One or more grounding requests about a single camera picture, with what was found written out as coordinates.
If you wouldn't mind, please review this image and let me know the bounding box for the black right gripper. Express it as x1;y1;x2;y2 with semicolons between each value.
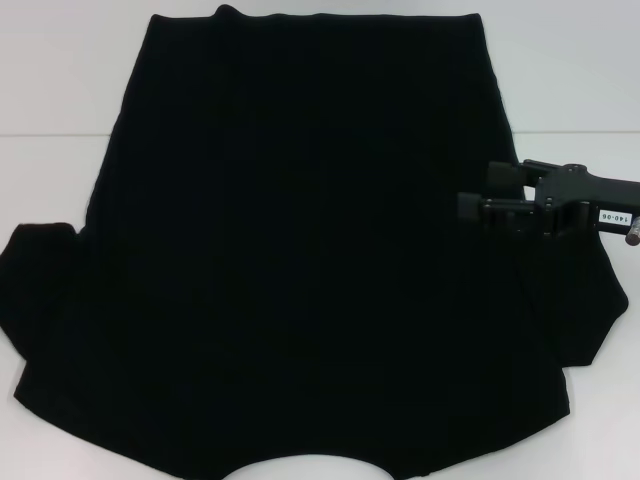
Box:
458;159;640;242

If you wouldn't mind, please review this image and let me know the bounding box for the black t-shirt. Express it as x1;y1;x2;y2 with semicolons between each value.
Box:
0;3;630;480

